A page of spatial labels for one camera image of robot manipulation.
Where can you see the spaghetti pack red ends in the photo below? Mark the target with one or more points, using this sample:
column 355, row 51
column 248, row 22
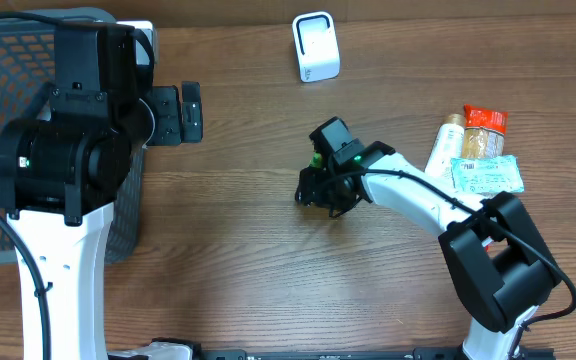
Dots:
column 485, row 132

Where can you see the teal wipes packet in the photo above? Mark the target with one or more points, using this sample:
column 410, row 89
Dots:
column 487, row 175

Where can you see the green snack packet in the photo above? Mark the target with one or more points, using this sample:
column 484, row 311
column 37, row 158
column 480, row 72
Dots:
column 316, row 161

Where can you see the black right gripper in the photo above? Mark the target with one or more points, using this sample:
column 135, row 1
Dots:
column 316, row 190

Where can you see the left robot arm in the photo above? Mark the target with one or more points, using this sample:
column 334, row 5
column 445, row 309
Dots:
column 60, row 177

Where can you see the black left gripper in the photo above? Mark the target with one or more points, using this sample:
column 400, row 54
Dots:
column 190, row 113

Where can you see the white tube gold cap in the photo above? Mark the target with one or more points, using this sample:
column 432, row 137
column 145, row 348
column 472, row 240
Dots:
column 447, row 146

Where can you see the grey plastic shopping basket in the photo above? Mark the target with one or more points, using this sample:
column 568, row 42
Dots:
column 27, row 63

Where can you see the white barcode scanner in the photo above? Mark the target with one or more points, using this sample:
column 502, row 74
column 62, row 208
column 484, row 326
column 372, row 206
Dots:
column 316, row 46

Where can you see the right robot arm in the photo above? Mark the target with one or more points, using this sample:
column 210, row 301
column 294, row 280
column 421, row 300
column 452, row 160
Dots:
column 500, row 266

